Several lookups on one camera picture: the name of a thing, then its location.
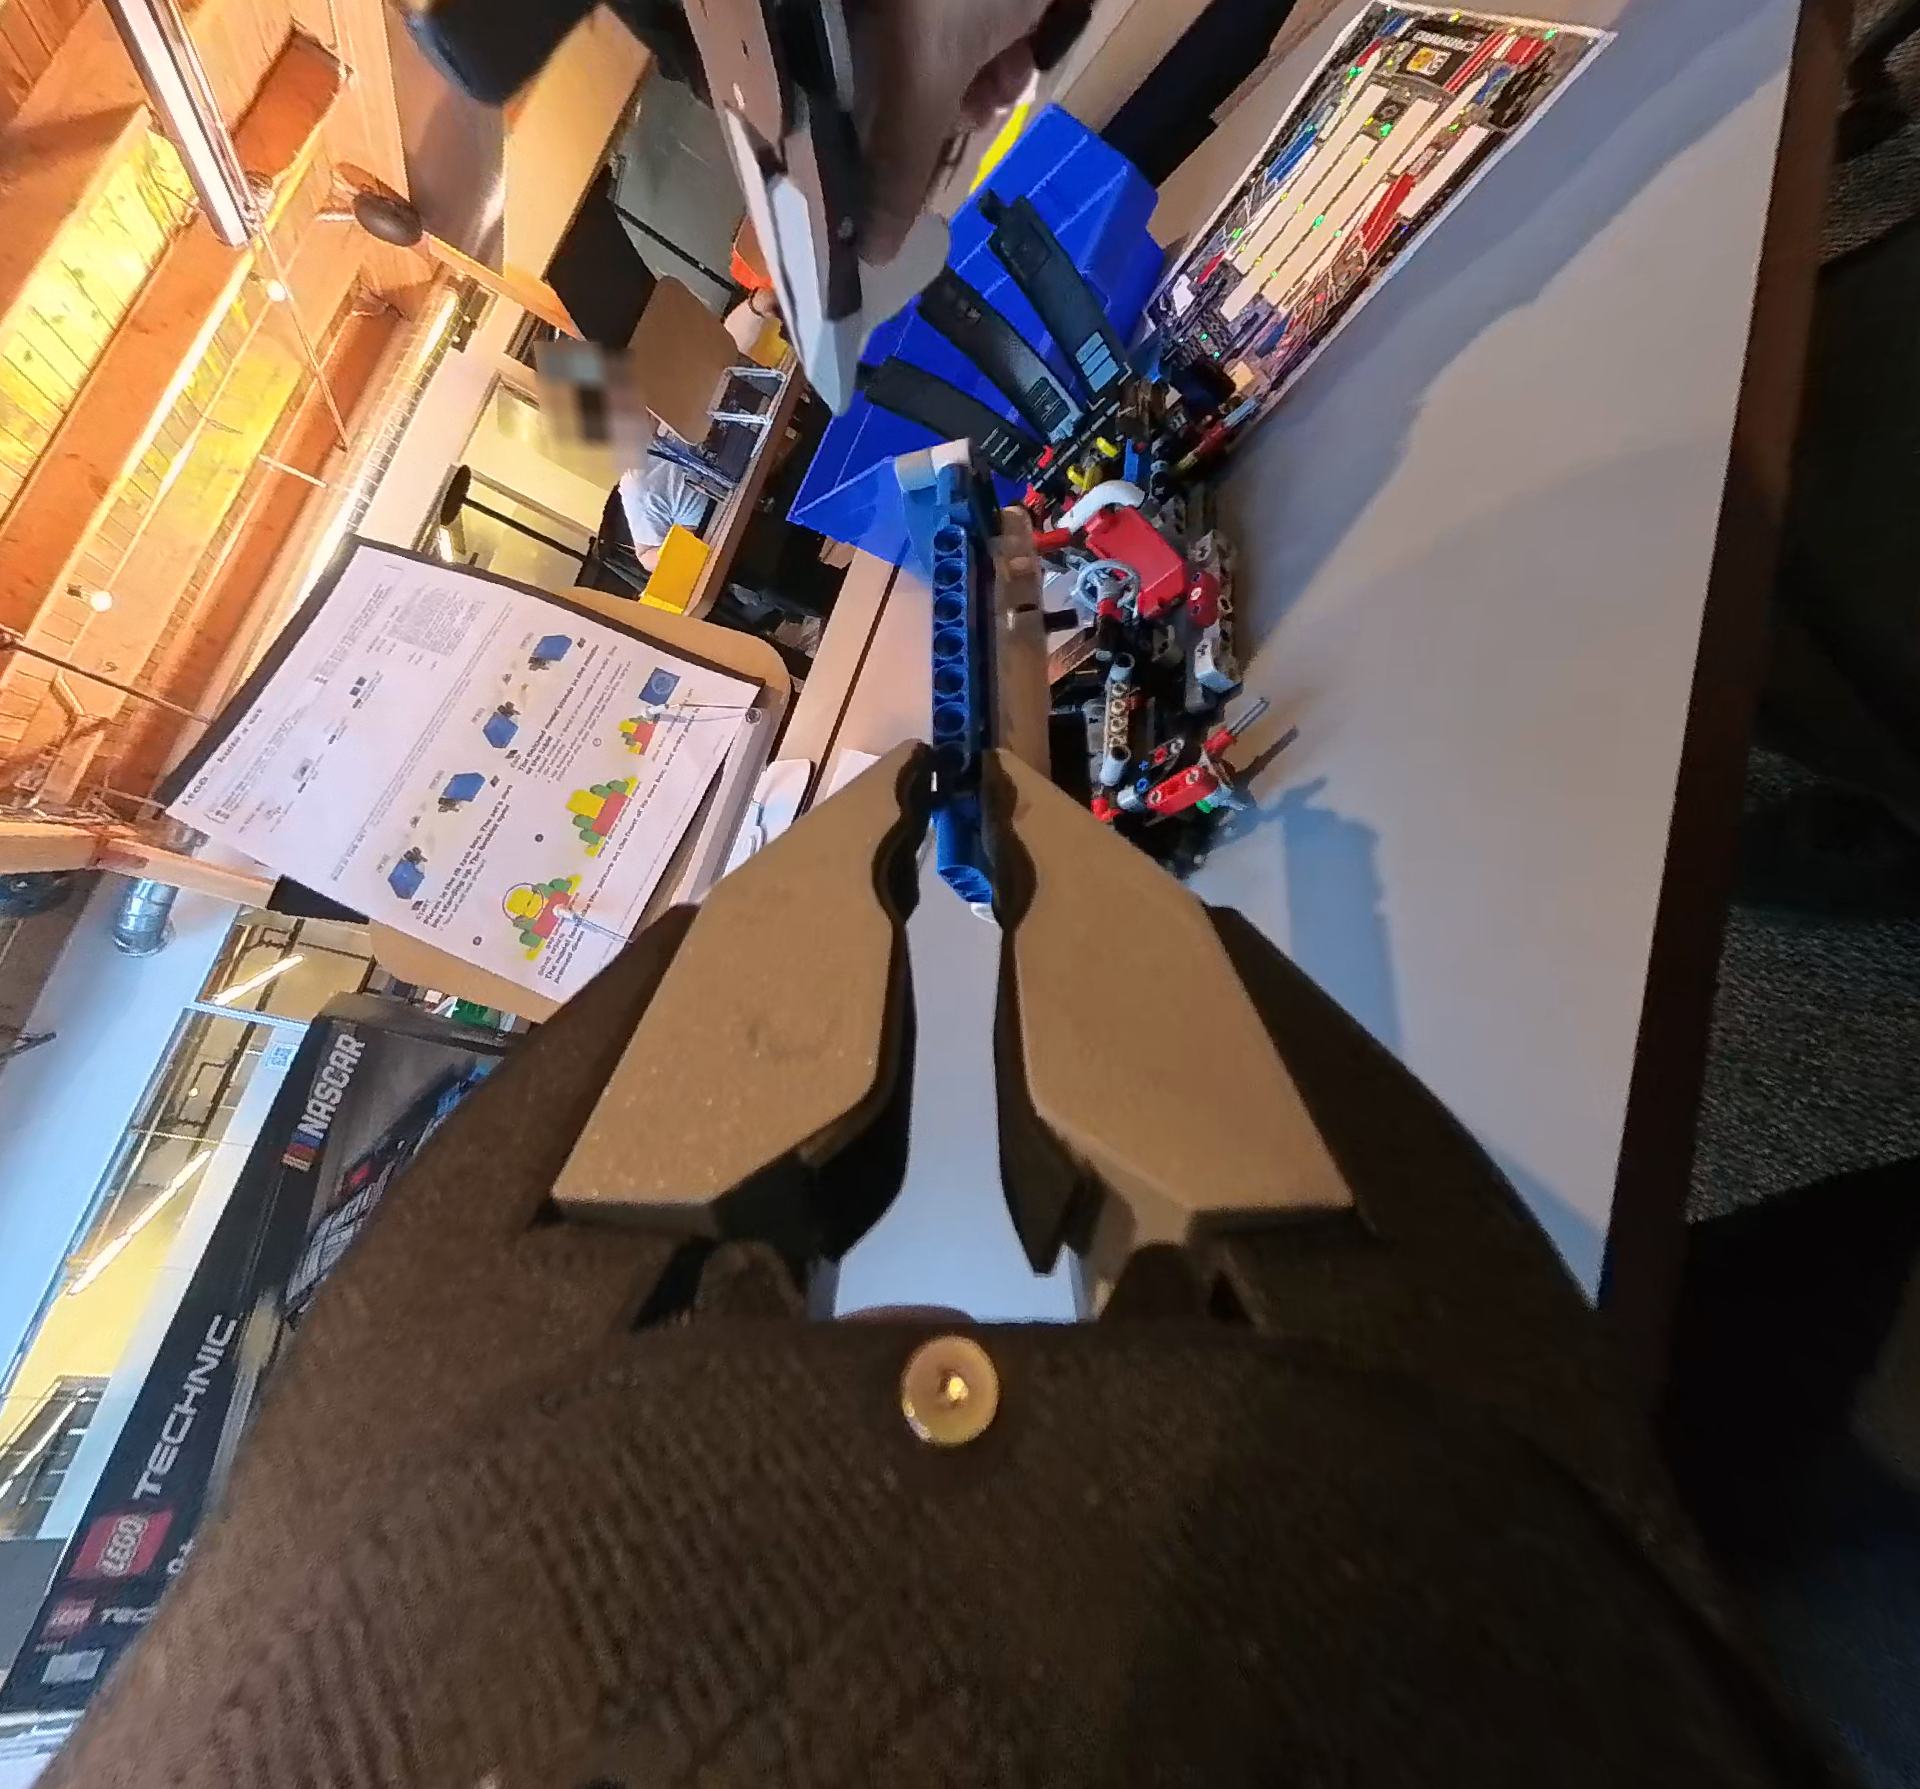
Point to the printed instruction sheet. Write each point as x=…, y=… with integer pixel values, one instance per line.
x=450, y=739

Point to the pile of loose brick pieces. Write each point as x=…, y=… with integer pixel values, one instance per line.
x=1139, y=425

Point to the black curved brick panel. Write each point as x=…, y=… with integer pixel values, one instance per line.
x=1057, y=297
x=939, y=408
x=984, y=349

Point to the toy brick car chassis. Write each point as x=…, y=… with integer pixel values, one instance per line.
x=1139, y=619

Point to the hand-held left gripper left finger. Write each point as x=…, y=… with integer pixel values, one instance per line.
x=751, y=1039

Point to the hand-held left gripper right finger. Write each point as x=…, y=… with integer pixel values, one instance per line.
x=1155, y=1071

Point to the grey desk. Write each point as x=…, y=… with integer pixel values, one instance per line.
x=1470, y=619

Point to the printed sticker sheet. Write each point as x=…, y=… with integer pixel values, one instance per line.
x=1395, y=185

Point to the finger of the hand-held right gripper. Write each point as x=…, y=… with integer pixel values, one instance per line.
x=780, y=230
x=848, y=221

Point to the blue white brick panel assembly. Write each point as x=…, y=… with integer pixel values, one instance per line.
x=953, y=650

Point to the silver ventilation duct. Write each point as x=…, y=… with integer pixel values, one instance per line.
x=151, y=916

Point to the blue plastic bin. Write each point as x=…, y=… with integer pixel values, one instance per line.
x=856, y=468
x=1081, y=170

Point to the black product box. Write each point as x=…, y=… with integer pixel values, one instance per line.
x=179, y=1443

